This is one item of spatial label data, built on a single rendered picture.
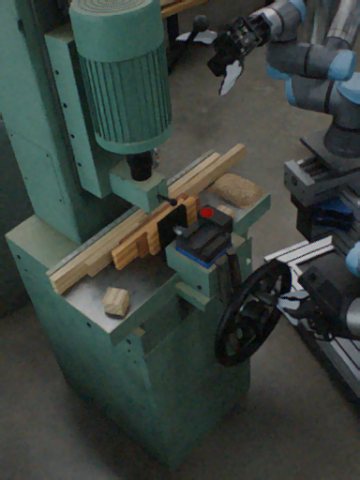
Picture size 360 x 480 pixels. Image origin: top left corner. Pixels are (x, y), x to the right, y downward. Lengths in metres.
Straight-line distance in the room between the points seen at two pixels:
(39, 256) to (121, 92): 0.65
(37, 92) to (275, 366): 1.42
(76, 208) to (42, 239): 0.19
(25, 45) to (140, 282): 0.59
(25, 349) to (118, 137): 1.43
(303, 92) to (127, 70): 0.79
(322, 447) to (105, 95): 1.45
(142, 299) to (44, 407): 1.06
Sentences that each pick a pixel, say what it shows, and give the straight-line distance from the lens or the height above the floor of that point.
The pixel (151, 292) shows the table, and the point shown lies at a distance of 1.34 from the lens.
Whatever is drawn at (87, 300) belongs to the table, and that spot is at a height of 0.90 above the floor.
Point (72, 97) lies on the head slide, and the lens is 1.30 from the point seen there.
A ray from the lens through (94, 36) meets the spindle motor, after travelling 1.11.
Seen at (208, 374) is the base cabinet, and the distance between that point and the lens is 1.82.
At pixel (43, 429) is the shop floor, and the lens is 2.25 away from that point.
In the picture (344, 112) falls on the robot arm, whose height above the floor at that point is 0.97.
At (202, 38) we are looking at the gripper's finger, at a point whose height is 1.36.
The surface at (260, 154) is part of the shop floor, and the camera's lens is 3.23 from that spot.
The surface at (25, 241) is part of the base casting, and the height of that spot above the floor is 0.80.
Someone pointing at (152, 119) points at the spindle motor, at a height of 1.27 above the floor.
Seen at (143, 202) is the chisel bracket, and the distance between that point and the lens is 1.37.
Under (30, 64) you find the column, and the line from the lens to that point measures 1.31.
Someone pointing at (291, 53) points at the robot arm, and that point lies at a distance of 1.45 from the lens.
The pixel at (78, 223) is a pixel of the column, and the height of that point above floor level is 0.89.
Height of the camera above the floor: 1.91
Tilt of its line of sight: 44 degrees down
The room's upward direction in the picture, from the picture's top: 7 degrees counter-clockwise
